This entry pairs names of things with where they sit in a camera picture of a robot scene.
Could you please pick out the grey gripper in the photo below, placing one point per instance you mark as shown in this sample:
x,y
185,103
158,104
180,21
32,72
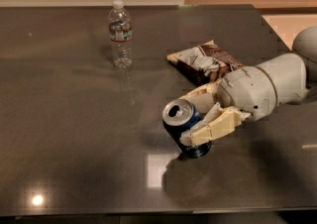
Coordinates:
x,y
247,91

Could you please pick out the blue pepsi can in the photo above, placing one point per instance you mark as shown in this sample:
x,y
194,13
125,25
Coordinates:
x,y
178,116

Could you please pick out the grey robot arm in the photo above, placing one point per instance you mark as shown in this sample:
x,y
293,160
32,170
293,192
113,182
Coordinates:
x,y
293,75

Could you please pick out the brown and cream snack bag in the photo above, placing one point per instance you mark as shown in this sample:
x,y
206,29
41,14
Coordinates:
x,y
204,63

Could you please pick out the clear plastic water bottle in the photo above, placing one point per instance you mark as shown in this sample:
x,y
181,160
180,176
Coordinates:
x,y
120,34

